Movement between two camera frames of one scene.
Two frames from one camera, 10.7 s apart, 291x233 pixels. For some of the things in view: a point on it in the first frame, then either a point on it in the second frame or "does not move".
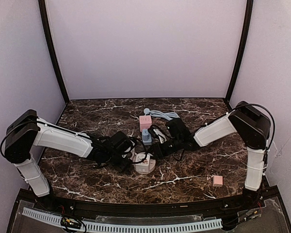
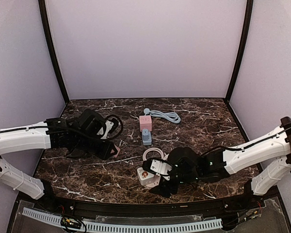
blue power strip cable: x=169 y=116 does not move
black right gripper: x=157 y=149 -> x=169 y=181
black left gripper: x=125 y=157 -> x=97 y=147
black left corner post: x=42 y=8 does not move
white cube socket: x=143 y=166 -> x=144 y=176
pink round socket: x=152 y=165 -> x=156 y=181
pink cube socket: x=145 y=122 does not move
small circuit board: x=71 y=223 does not move
